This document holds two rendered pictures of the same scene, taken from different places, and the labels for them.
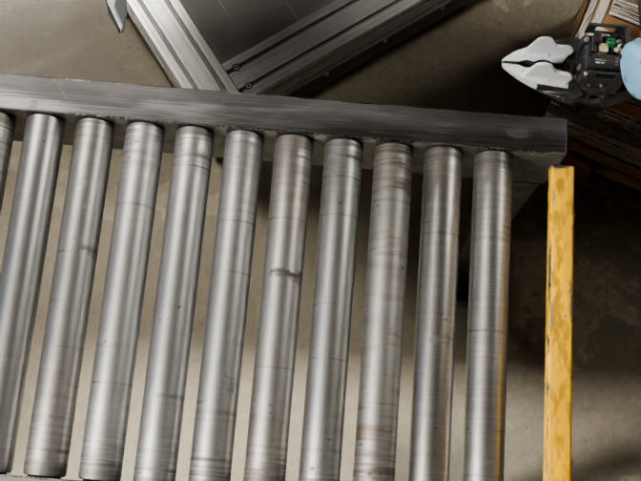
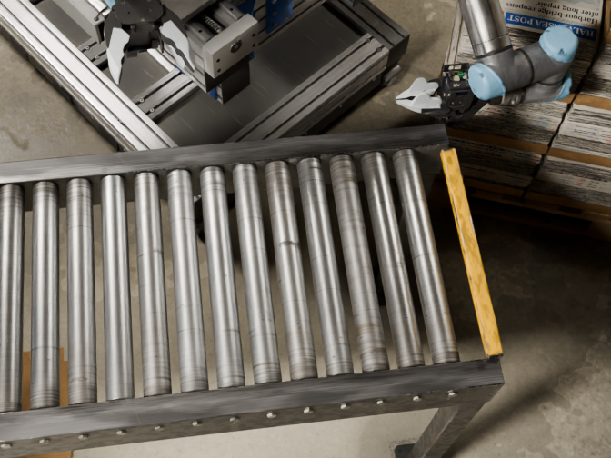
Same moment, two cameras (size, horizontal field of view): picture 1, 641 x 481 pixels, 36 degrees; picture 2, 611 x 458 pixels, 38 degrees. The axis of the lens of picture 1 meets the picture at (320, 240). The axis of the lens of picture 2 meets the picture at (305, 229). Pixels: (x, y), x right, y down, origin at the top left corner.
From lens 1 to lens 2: 0.57 m
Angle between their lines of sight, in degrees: 12
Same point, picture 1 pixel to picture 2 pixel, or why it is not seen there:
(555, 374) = (473, 269)
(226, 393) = (268, 322)
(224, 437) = (273, 349)
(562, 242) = (458, 193)
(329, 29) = (267, 128)
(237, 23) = (201, 135)
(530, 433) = not seen: hidden behind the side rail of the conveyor
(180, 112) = (201, 159)
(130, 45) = not seen: hidden behind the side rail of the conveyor
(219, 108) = (225, 153)
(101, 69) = not seen: hidden behind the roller
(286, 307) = (295, 263)
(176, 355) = (231, 304)
